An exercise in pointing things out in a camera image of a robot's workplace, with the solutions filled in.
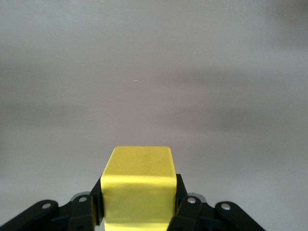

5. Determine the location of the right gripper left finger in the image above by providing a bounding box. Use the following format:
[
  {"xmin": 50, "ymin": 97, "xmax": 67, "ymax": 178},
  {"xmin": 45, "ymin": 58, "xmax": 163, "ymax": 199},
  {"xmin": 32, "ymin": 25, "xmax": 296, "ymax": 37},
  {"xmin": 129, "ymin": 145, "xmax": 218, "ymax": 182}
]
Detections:
[{"xmin": 0, "ymin": 173, "xmax": 105, "ymax": 231}]

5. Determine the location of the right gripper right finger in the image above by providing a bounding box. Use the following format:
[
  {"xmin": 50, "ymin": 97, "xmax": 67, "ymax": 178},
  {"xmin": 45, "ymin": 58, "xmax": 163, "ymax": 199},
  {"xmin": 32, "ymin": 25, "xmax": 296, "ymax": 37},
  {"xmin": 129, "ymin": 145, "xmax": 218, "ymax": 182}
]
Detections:
[{"xmin": 168, "ymin": 173, "xmax": 265, "ymax": 231}]

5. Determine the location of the yellow cube block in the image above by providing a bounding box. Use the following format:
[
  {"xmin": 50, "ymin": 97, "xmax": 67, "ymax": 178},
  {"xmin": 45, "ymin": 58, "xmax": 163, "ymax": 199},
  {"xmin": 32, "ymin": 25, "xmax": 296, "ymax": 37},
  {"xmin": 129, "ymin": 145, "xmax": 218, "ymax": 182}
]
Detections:
[{"xmin": 100, "ymin": 145, "xmax": 178, "ymax": 231}]

